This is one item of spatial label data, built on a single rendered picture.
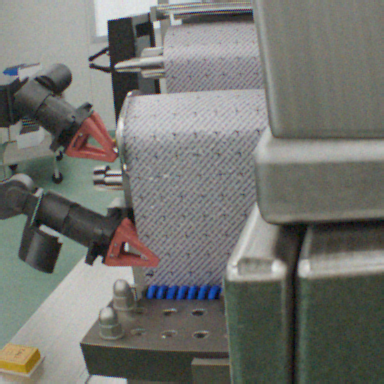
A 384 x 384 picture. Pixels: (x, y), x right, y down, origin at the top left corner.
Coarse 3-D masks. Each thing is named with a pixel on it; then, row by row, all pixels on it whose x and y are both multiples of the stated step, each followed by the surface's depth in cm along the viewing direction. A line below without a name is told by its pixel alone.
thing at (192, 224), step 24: (144, 192) 103; (168, 192) 102; (192, 192) 101; (216, 192) 100; (240, 192) 100; (144, 216) 104; (168, 216) 103; (192, 216) 102; (216, 216) 102; (240, 216) 101; (144, 240) 105; (168, 240) 105; (192, 240) 104; (216, 240) 103; (168, 264) 106; (192, 264) 105; (216, 264) 104
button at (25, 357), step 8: (8, 344) 112; (0, 352) 108; (8, 352) 109; (16, 352) 109; (24, 352) 109; (32, 352) 109; (0, 360) 106; (8, 360) 106; (16, 360) 106; (24, 360) 106; (32, 360) 108; (0, 368) 106; (8, 368) 106; (16, 368) 105; (24, 368) 105; (32, 368) 107
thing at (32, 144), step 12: (12, 72) 570; (24, 72) 540; (24, 132) 591; (36, 132) 586; (0, 144) 539; (12, 144) 615; (24, 144) 588; (36, 144) 589; (48, 144) 588; (12, 156) 565; (24, 156) 557; (36, 156) 550; (48, 156) 549; (60, 156) 633; (12, 168) 627; (60, 180) 558
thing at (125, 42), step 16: (128, 16) 134; (144, 16) 140; (112, 32) 131; (128, 32) 130; (144, 32) 144; (112, 48) 132; (128, 48) 131; (112, 64) 133; (112, 80) 134; (128, 80) 133; (144, 80) 141
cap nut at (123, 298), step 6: (114, 282) 101; (120, 282) 100; (126, 282) 101; (114, 288) 101; (120, 288) 100; (126, 288) 100; (114, 294) 101; (120, 294) 100; (126, 294) 100; (132, 294) 101; (114, 300) 101; (120, 300) 100; (126, 300) 100; (132, 300) 101; (114, 306) 102; (120, 306) 101; (126, 306) 101; (132, 306) 101
